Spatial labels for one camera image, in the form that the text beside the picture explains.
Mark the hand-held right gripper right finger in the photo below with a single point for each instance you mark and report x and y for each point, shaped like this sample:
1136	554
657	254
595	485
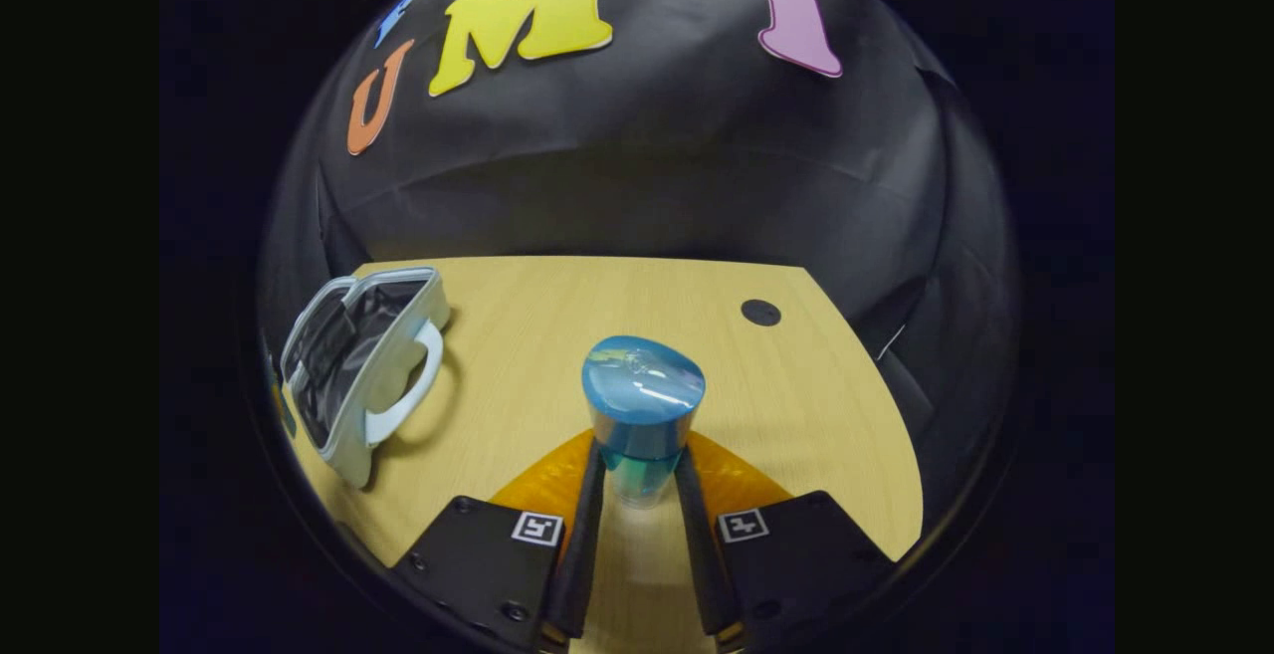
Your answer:
697	544

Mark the black backdrop cloth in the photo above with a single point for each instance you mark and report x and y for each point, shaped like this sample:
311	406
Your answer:
647	166

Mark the blue green skincare bottle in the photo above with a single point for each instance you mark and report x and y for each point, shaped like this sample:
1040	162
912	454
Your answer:
642	405

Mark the light blue suitcase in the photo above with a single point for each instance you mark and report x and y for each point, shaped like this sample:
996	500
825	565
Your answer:
398	365

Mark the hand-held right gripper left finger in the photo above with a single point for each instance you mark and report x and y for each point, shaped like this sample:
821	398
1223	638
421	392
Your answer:
587	535

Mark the black round table grommet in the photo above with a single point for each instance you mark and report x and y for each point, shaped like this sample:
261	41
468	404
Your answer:
760	313

